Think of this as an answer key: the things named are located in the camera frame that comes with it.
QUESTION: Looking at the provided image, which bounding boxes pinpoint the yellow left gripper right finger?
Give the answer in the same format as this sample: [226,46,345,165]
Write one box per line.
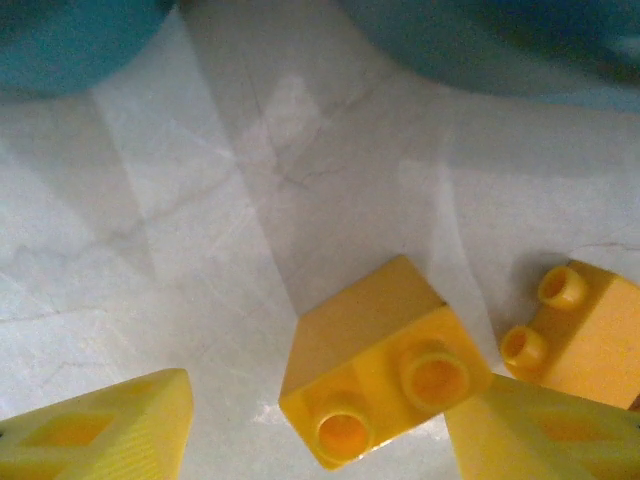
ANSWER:
[446,374,640,480]

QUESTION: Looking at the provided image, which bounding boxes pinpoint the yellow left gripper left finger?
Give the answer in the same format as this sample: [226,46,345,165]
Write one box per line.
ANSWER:
[0,368,196,480]

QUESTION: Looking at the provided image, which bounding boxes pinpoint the yellow lego brick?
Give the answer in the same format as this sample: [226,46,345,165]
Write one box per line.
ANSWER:
[278,254,494,472]
[501,258,640,412]

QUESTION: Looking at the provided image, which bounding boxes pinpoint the teal plastic bin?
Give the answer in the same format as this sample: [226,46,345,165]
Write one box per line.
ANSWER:
[344,0,640,109]
[0,0,174,99]

